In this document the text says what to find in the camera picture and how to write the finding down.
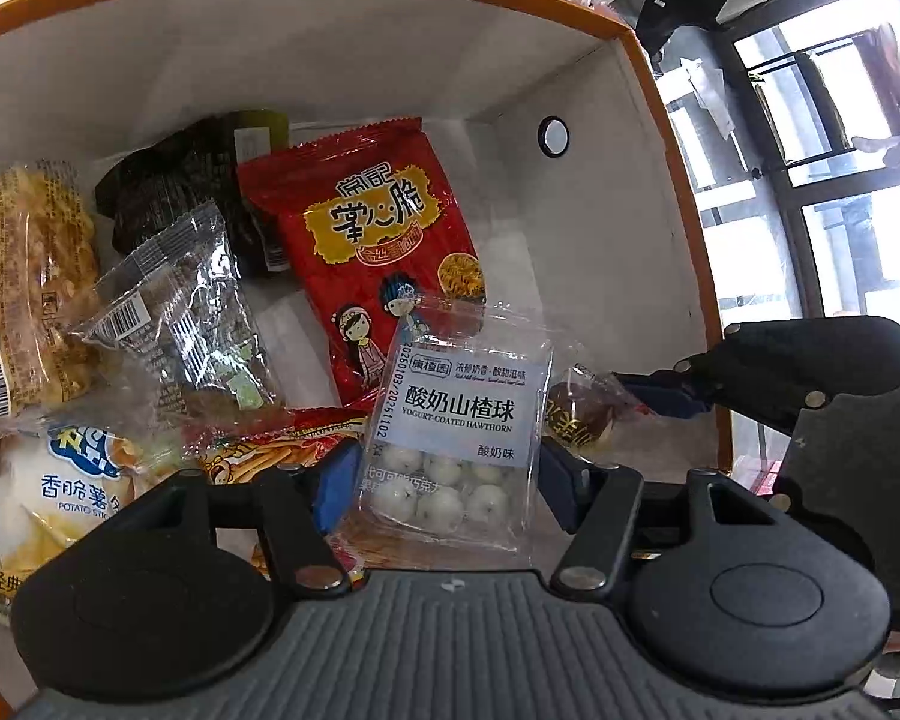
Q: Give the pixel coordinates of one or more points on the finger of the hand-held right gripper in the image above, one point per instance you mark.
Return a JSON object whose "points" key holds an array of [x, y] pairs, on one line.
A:
{"points": [[649, 382], [679, 403]]}

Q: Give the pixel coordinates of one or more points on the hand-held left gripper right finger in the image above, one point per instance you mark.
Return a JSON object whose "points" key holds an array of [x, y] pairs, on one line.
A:
{"points": [[562, 484]]}

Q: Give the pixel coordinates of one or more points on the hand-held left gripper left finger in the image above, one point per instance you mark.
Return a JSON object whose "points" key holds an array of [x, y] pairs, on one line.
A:
{"points": [[334, 487]]}

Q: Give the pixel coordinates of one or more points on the clear packet with brown cake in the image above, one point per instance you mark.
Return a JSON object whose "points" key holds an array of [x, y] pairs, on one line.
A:
{"points": [[581, 412]]}

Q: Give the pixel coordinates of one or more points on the red and yellow stick snack packet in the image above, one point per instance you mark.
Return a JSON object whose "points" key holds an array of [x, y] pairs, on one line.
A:
{"points": [[270, 446]]}

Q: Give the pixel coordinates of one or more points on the clear packet of white balls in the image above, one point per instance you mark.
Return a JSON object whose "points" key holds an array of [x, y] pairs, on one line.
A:
{"points": [[457, 405]]}

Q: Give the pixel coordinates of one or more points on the clear packet of green-brown snacks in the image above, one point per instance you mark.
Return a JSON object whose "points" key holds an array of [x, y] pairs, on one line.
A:
{"points": [[187, 315]]}

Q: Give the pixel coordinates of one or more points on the white fries snack packet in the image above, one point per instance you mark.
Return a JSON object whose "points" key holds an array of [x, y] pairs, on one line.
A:
{"points": [[37, 495]]}

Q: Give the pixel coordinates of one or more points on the dark green snack packet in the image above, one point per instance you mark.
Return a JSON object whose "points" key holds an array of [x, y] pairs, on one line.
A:
{"points": [[165, 180]]}

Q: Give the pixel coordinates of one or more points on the clear bag of yellow crisps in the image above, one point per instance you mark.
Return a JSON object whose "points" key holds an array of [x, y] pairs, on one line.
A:
{"points": [[37, 255]]}

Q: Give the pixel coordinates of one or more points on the orange cardboard box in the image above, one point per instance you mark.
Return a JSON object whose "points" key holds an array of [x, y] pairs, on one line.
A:
{"points": [[345, 52]]}

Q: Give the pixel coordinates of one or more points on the window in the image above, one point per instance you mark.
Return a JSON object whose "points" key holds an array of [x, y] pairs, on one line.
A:
{"points": [[832, 255]]}

